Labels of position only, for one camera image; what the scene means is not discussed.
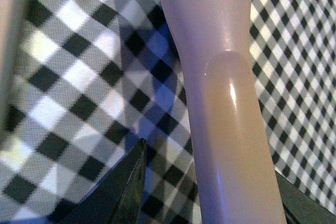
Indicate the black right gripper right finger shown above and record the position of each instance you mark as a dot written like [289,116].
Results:
[299,208]

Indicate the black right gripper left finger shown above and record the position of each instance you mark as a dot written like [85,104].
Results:
[117,198]

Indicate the checkered bed sheet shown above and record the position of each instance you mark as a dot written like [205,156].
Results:
[92,77]

